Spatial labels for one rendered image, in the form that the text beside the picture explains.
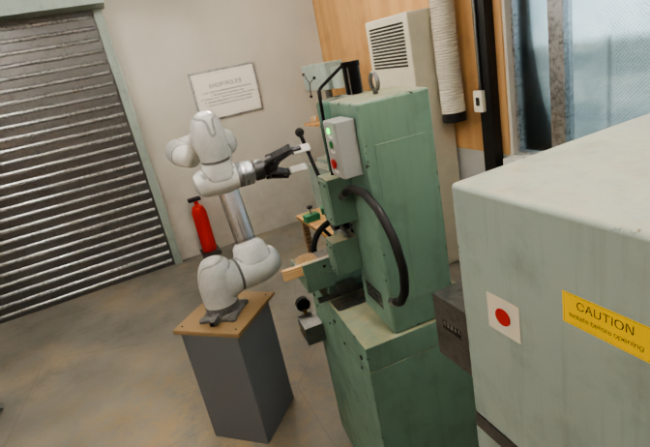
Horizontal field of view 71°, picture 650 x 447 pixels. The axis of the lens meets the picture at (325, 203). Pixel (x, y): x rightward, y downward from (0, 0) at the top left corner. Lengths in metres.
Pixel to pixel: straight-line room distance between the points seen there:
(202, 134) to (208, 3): 3.14
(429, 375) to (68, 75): 3.73
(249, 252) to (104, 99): 2.64
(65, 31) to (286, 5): 1.96
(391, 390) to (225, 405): 1.03
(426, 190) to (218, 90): 3.41
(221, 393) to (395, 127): 1.55
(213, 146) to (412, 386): 1.02
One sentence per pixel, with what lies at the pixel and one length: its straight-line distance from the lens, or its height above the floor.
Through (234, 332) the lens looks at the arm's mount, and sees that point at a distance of 2.05.
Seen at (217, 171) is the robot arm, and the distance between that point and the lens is 1.59.
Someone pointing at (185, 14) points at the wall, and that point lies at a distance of 4.57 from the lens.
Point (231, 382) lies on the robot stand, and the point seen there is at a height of 0.35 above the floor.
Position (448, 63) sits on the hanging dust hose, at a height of 1.45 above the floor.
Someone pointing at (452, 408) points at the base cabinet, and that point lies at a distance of 1.76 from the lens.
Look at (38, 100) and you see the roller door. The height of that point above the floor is 1.74.
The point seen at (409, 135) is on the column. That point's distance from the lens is 1.29.
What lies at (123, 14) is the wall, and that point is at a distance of 4.52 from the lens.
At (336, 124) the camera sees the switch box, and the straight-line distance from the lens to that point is 1.23.
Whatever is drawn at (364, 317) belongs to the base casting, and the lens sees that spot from 1.59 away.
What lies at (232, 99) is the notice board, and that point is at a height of 1.41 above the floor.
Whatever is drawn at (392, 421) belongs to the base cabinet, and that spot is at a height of 0.50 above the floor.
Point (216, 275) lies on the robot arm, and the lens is 2.07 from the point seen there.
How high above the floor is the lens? 1.66
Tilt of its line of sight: 18 degrees down
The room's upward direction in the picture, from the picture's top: 12 degrees counter-clockwise
